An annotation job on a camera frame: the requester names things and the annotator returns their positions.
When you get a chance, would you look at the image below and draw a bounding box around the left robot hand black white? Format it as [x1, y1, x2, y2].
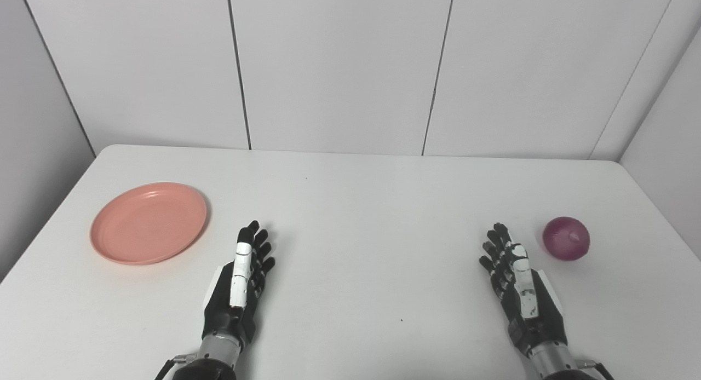
[202, 220, 276, 350]

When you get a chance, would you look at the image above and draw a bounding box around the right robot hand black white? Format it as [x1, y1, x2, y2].
[479, 222, 568, 356]

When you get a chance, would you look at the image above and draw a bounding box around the red onion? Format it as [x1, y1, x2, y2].
[542, 216, 591, 261]

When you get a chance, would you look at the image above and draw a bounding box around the pink round plate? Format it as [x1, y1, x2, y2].
[90, 182, 208, 266]

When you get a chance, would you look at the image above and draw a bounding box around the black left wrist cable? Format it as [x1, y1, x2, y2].
[154, 356, 197, 380]

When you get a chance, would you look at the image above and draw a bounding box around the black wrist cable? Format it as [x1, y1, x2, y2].
[578, 359, 616, 380]
[154, 356, 197, 380]

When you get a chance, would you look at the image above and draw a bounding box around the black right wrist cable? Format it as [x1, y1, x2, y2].
[578, 359, 616, 380]

